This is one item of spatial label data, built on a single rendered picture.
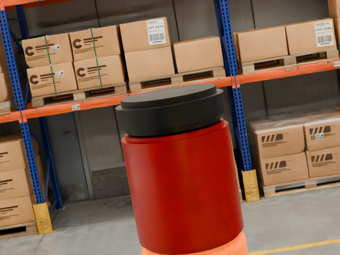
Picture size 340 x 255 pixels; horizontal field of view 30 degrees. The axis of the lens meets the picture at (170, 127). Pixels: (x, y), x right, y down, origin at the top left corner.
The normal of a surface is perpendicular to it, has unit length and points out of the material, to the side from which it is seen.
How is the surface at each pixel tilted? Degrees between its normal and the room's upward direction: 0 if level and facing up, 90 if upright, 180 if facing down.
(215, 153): 90
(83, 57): 94
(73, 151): 90
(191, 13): 90
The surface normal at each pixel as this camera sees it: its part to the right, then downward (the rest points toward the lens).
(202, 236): 0.22, 0.12
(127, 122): -0.72, 0.23
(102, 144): 0.00, 0.16
